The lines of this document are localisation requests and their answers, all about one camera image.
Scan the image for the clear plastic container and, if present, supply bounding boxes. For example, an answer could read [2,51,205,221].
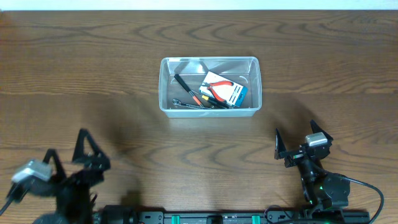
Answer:
[159,57,262,118]

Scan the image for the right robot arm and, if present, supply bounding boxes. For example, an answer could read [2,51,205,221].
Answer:
[274,120,350,210]

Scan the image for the small silver wrench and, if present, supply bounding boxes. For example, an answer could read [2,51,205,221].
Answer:
[172,99,210,110]

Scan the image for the red handled pliers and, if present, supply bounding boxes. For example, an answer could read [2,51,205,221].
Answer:
[201,80,234,103]

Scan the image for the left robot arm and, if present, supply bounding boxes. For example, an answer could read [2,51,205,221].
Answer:
[29,129,111,223]

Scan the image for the white and blue box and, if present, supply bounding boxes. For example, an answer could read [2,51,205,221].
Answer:
[199,72,248,107]

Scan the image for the black and yellow screwdriver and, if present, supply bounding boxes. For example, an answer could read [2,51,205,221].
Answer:
[193,91,229,109]

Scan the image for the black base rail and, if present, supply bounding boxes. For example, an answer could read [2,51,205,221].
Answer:
[93,205,371,224]

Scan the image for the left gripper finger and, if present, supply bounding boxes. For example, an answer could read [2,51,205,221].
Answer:
[42,149,67,182]
[72,128,103,162]

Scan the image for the small hammer black handle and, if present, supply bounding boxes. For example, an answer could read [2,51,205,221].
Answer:
[174,74,204,108]

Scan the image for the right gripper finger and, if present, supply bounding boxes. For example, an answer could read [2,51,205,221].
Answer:
[310,119,333,140]
[275,128,287,153]

